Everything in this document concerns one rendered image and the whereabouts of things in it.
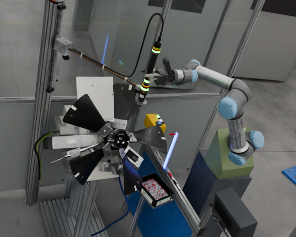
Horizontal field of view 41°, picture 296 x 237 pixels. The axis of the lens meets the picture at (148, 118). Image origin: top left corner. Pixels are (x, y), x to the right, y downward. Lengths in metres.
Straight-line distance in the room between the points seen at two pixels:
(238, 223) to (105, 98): 1.19
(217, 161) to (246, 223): 0.66
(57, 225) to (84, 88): 1.23
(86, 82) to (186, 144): 1.63
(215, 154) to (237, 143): 0.32
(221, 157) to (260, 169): 2.15
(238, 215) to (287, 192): 2.53
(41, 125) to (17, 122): 0.23
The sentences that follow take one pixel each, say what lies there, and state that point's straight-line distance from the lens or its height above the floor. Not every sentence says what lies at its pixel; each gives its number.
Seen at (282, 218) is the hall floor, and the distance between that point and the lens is 4.36.
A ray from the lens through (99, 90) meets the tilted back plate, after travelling 2.67.
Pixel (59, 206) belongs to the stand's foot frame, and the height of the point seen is 0.08.
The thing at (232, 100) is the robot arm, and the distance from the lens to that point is 2.24.
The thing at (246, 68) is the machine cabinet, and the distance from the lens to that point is 6.56.
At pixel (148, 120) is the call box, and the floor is 1.05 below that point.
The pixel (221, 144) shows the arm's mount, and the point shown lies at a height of 1.21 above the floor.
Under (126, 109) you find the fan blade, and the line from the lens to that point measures 2.47.
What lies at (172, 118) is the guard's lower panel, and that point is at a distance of 3.62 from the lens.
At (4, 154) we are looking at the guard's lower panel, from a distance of 3.30.
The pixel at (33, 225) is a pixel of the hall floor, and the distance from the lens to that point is 3.44.
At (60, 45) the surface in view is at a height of 1.56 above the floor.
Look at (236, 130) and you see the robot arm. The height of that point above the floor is 1.48.
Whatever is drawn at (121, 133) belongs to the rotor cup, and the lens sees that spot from 2.41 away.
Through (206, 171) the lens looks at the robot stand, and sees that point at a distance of 2.84.
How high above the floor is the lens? 2.69
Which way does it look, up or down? 34 degrees down
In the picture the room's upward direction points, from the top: 17 degrees clockwise
